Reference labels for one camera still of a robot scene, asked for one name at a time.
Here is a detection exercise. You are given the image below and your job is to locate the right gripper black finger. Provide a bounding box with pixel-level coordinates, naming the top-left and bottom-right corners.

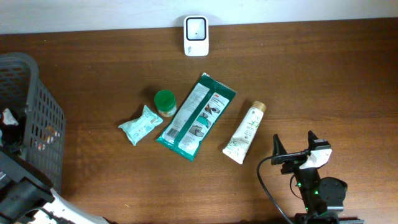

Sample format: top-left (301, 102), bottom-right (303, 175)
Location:
top-left (272, 134), bottom-right (287, 156)
top-left (308, 130), bottom-right (323, 149)

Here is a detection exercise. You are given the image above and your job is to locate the white lotion tube gold cap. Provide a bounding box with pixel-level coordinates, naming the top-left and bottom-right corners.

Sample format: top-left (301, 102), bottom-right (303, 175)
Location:
top-left (222, 101), bottom-right (266, 164)

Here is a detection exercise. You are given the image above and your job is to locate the green white gloves package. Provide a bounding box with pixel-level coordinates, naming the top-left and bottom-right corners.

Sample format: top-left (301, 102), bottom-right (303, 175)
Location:
top-left (156, 73), bottom-right (236, 161)

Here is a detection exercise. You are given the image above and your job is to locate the green lid jar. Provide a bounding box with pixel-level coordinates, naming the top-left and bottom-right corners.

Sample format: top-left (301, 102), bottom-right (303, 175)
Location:
top-left (154, 90), bottom-right (177, 118)

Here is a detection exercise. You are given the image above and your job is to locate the mint green snack packet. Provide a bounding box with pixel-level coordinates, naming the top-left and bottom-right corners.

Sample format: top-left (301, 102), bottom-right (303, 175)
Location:
top-left (118, 105), bottom-right (163, 146)

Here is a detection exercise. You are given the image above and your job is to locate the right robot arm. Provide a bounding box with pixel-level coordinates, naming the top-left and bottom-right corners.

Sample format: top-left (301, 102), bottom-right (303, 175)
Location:
top-left (271, 131), bottom-right (365, 223)

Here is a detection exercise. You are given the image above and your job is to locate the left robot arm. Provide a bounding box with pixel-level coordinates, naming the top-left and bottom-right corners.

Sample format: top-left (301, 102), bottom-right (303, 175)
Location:
top-left (1, 148), bottom-right (111, 224)

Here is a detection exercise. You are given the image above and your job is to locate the white barcode scanner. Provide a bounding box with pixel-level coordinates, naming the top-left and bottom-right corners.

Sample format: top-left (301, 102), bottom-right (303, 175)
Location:
top-left (183, 16), bottom-right (210, 57)

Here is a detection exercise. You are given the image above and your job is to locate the grey plastic basket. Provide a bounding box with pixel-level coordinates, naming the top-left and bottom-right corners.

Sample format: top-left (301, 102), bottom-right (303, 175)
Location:
top-left (1, 52), bottom-right (66, 193)

